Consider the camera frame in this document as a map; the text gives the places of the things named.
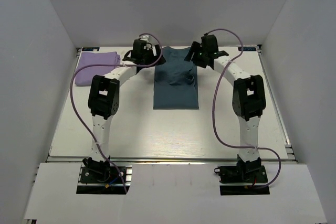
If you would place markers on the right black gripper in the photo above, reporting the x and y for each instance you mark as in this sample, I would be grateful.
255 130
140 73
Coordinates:
195 47

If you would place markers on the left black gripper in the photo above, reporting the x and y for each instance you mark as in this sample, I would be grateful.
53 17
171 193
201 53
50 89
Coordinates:
154 61

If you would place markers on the dark teal t-shirt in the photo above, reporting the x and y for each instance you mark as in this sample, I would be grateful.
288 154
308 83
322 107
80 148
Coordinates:
175 82

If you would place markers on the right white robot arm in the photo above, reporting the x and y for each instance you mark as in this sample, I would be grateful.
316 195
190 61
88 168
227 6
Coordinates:
248 100

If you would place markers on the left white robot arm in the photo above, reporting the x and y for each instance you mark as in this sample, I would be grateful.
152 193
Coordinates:
104 95

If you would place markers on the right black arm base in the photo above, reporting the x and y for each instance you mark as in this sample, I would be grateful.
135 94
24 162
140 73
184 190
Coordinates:
243 179

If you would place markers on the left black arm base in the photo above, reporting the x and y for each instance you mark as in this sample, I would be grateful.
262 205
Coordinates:
102 178

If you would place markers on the right blue table sticker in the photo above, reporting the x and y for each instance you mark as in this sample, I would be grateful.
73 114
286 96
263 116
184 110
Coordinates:
247 49

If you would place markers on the blue table sticker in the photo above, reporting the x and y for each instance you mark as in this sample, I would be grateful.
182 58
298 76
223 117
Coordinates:
247 49
90 49

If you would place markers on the left blue table sticker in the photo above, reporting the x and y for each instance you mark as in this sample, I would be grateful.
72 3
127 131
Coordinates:
90 49

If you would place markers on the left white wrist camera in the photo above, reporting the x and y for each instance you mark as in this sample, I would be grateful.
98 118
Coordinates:
148 40

